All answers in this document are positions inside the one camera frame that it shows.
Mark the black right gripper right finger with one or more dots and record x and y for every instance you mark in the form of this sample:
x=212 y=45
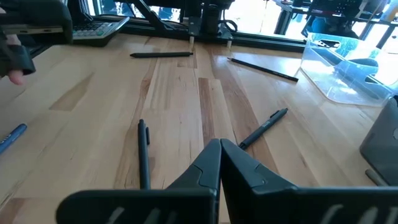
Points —
x=248 y=186

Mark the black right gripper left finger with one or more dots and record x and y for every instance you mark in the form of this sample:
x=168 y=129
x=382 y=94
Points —
x=199 y=180

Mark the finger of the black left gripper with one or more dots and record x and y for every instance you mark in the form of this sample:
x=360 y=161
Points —
x=15 y=60

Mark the pink pencil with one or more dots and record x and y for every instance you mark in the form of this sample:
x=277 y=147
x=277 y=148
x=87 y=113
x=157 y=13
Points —
x=15 y=79

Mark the black pen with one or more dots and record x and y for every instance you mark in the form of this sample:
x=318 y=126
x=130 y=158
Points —
x=161 y=54
x=264 y=127
x=143 y=155

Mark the blue Madisi crayon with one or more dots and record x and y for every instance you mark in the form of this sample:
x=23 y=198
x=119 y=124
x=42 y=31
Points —
x=12 y=137

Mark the black pencil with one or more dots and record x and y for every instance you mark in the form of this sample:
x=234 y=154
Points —
x=262 y=69

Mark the grey crayon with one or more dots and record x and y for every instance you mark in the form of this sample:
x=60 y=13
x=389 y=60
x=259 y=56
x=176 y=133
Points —
x=374 y=177

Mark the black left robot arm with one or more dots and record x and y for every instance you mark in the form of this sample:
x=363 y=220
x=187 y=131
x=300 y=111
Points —
x=213 y=18

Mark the grey desk calculator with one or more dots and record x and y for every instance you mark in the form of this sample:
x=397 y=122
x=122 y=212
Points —
x=93 y=31

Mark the clear plastic bin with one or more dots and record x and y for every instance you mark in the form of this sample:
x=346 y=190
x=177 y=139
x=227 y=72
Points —
x=342 y=84

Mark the grey translucent plastic bin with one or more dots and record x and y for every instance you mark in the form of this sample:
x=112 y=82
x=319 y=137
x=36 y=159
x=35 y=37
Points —
x=382 y=146

